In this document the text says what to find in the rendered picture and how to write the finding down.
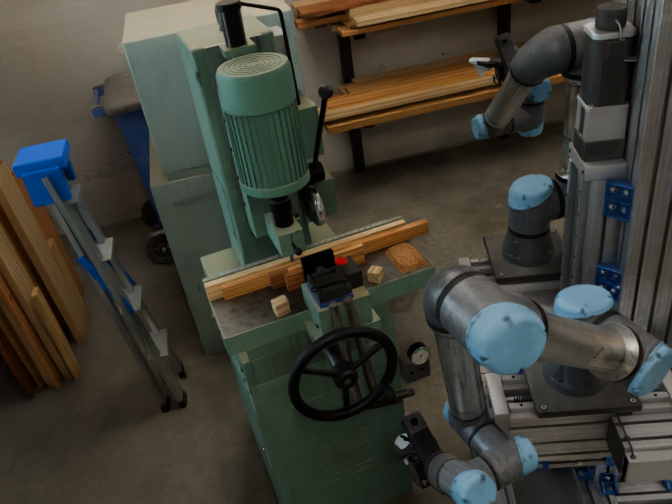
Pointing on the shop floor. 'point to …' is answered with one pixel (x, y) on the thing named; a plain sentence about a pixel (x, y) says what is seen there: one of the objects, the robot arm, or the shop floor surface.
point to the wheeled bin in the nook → (126, 116)
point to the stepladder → (37, 170)
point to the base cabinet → (327, 439)
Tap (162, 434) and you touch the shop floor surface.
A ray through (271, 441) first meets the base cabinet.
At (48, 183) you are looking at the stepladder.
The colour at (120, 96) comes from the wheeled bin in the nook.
